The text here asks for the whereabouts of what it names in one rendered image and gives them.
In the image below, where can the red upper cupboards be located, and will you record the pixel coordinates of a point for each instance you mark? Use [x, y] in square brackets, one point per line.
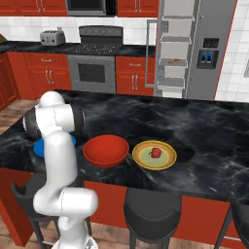
[32, 6]

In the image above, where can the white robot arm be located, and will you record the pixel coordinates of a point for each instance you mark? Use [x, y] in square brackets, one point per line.
[60, 162]

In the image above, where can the silver oven with hob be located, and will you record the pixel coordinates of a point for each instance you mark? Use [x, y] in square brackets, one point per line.
[94, 61]

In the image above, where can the red bowl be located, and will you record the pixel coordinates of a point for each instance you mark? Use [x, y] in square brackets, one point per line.
[105, 150]

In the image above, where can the microwave oven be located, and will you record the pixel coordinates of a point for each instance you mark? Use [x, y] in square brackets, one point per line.
[90, 7]

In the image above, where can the silver toaster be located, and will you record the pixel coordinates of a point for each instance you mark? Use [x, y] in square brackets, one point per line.
[52, 37]

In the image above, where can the yellow striped plate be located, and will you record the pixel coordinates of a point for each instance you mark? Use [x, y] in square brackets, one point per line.
[166, 159]

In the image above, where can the black bar stool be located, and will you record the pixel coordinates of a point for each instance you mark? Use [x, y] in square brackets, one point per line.
[152, 215]
[238, 223]
[27, 202]

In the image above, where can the red bell pepper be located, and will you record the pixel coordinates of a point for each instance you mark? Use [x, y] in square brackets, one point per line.
[156, 152]

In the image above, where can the open fridge door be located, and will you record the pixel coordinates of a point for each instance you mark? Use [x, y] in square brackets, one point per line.
[149, 53]

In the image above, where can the red island cabinet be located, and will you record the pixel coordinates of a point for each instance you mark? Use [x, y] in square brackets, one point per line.
[201, 220]

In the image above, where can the red lower cupboards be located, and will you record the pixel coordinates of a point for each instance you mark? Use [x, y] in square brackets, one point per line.
[32, 76]

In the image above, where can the blue plate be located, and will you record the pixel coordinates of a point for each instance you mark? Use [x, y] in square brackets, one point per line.
[39, 148]

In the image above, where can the brown food on fridge shelf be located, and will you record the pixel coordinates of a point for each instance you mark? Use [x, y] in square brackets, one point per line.
[174, 60]

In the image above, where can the silver fridge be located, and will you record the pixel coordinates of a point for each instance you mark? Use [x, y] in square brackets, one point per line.
[207, 48]

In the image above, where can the red cupboards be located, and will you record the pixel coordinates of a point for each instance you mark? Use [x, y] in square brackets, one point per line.
[32, 76]
[32, 6]

